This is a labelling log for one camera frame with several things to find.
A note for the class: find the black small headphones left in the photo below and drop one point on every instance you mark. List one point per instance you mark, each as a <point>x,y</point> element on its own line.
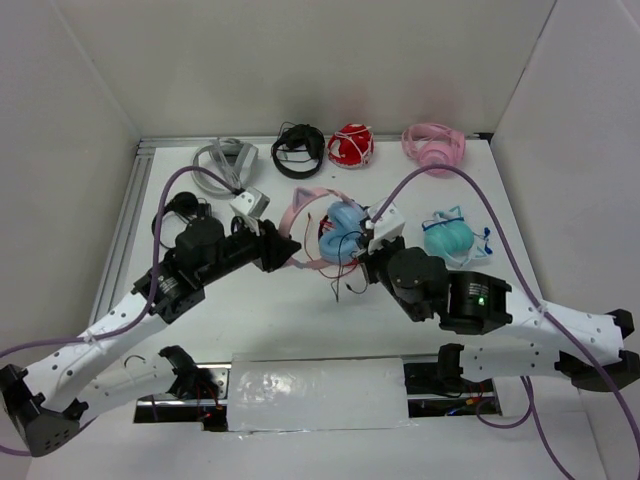
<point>188,208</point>

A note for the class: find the pink blue cat ear headphones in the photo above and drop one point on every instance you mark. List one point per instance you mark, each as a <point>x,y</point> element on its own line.
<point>302,198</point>

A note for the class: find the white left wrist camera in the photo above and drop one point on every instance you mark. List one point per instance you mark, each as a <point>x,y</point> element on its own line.
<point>249,206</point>

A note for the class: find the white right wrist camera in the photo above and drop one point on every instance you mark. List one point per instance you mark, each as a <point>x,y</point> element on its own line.
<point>388,227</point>

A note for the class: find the black headphones back row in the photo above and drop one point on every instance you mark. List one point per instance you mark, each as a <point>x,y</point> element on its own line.
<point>298,139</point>

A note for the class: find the red black headphones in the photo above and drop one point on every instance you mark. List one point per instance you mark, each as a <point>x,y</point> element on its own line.
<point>325,220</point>

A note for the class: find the grey white headphones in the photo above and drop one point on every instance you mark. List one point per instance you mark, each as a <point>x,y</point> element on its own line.
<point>231,159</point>

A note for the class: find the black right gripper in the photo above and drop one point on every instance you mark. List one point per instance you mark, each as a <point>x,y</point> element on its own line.
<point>369,258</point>

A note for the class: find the teal cat ear headphones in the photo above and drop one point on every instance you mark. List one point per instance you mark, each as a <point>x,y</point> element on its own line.
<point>447,235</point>

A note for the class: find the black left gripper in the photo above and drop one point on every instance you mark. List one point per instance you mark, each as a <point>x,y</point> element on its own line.
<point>272,248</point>

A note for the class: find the shiny white cover plate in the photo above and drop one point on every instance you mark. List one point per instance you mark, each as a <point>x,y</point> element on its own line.
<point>323,395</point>

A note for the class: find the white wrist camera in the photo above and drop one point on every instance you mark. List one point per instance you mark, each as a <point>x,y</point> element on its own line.
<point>388,227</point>
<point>249,206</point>

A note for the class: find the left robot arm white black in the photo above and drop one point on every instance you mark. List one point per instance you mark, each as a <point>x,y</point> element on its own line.
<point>50,401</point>

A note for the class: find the red white wrapped headphones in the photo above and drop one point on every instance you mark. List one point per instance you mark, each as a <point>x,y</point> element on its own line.
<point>351,147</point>

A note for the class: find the pink round headphones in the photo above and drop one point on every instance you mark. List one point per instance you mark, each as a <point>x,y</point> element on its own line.
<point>431,143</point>

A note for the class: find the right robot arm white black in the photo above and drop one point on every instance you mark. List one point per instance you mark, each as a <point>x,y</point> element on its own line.
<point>558,342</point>

